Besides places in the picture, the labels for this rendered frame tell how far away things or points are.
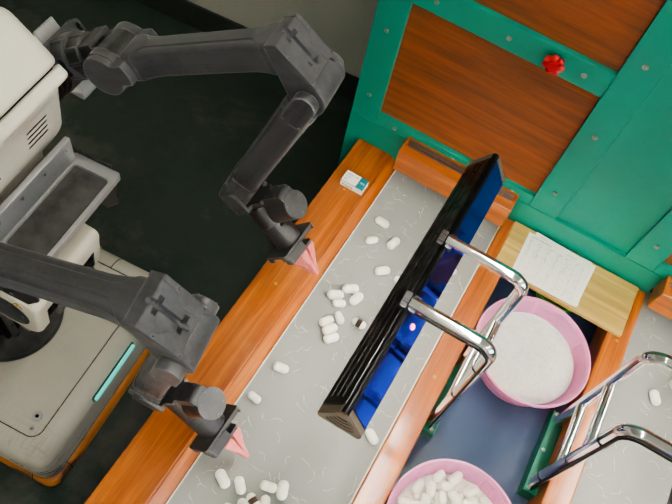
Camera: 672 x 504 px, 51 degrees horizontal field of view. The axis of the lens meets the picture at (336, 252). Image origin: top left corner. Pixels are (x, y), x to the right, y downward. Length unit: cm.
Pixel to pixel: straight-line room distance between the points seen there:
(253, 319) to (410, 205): 51
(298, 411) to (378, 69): 78
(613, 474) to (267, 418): 73
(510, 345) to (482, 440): 22
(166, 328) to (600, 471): 105
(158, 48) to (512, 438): 109
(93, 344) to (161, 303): 119
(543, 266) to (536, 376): 26
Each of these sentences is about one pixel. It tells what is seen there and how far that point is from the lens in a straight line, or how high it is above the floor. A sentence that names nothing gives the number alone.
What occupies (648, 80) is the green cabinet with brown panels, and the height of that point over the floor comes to 129.
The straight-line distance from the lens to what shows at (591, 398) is 150.
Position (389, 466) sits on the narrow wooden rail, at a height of 77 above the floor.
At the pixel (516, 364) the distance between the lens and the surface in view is 165.
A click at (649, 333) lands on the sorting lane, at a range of 183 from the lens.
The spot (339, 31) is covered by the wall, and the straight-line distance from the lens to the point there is 280.
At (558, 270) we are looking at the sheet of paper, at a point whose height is 78.
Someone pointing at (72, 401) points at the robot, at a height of 28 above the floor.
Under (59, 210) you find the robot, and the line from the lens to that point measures 135.
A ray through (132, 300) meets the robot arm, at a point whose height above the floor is 137.
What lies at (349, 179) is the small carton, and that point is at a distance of 172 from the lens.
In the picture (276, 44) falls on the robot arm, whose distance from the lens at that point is 101.
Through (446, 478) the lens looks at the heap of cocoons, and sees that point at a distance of 152.
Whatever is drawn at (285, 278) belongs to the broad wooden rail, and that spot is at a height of 77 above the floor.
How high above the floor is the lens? 214
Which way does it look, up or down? 58 degrees down
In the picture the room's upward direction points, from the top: 16 degrees clockwise
